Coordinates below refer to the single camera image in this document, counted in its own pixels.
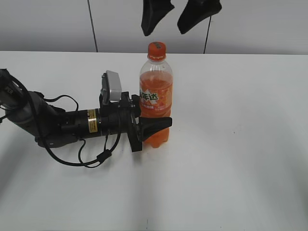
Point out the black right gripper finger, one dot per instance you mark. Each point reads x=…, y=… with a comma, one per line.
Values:
x=196, y=11
x=153, y=12

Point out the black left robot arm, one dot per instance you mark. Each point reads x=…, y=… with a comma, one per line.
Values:
x=57, y=126

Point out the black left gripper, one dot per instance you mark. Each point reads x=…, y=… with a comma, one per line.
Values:
x=120, y=117

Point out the orange bottle cap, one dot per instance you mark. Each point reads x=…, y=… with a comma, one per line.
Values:
x=157, y=51

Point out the orange meinianda soda bottle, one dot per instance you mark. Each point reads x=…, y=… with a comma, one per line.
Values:
x=156, y=88

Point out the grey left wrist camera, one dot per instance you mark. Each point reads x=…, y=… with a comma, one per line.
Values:
x=111, y=87

